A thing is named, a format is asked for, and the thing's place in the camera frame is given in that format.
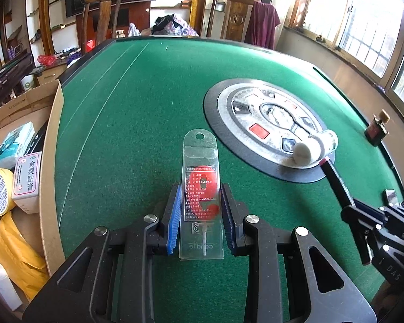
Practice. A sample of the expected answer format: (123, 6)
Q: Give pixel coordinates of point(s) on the purple garment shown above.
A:
(262, 23)

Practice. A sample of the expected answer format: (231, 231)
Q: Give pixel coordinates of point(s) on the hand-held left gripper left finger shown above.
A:
(173, 218)

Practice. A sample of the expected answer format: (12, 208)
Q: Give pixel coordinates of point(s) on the cardboard box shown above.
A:
(50, 175)

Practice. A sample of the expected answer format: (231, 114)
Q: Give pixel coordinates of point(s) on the clear plastic package red item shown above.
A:
(200, 161)

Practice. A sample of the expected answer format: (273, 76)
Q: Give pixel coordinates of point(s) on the white medicine box red border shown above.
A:
(27, 181)

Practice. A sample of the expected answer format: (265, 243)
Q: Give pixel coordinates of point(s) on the patterned cloth pile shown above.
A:
(173, 27)

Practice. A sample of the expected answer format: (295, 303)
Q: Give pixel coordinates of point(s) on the blue white tissue pack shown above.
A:
(13, 144)

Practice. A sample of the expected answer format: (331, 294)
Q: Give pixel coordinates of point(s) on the red brown television cabinet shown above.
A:
(134, 13)

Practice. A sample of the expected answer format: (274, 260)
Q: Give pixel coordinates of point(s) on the white plastic bag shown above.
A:
(134, 30)

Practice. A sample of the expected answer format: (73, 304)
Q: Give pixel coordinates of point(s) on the red plastic bag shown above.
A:
(46, 59)

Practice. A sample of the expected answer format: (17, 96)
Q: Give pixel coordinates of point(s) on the wooden chair carved back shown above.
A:
(235, 16)

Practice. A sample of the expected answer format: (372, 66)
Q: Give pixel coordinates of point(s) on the grey carton box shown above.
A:
(0, 279)

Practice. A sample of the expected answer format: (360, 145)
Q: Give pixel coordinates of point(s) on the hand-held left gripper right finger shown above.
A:
(228, 218)

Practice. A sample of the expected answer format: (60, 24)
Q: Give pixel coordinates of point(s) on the folding mahjong table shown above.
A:
(10, 74)

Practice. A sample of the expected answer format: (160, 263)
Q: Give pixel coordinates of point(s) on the white pill bottle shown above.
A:
(314, 146)

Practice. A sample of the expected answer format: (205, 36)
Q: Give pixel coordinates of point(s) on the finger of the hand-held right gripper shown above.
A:
(367, 207)
(357, 218)

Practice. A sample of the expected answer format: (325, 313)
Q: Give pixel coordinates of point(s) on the dark perfume bottle wooden cap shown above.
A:
(375, 129)

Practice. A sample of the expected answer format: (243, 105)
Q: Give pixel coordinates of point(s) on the white shelf unit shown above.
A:
(54, 16)

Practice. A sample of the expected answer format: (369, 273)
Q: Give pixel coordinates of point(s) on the round table control panel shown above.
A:
(256, 114)

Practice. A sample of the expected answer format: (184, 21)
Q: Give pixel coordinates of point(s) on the black marker red cap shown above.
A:
(336, 185)

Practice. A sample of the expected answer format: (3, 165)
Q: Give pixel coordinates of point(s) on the yellow padded envelope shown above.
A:
(20, 259)

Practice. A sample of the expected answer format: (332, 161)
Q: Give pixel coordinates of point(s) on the wooden chair plain back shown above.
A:
(102, 16)

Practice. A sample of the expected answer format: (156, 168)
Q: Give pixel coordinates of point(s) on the window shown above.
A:
(367, 16)

